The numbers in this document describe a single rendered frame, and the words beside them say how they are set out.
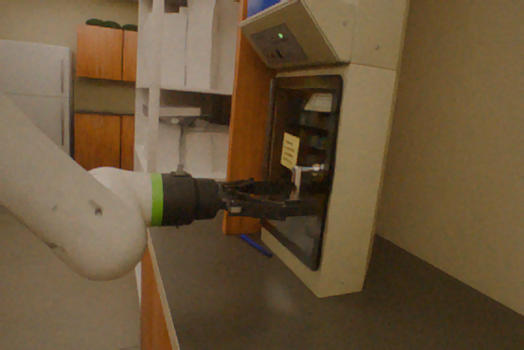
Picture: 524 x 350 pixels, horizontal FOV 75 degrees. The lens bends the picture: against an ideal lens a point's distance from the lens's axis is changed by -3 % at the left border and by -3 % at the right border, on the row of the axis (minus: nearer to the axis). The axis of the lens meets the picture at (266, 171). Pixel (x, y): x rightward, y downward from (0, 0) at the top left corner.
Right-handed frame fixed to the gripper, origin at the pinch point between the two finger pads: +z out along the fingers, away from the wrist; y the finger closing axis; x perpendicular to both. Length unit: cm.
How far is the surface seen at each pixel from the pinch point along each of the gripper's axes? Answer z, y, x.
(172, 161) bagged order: -3, 132, 19
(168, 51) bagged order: -7, 136, -39
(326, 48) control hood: 1.1, -3.8, -28.6
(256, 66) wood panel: 2.0, 31.8, -27.0
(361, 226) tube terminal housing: 13.8, -5.3, 5.3
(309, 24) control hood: -2.5, -3.1, -32.1
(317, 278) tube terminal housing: 5.6, -4.0, 16.6
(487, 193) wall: 48.8, -7.8, -2.0
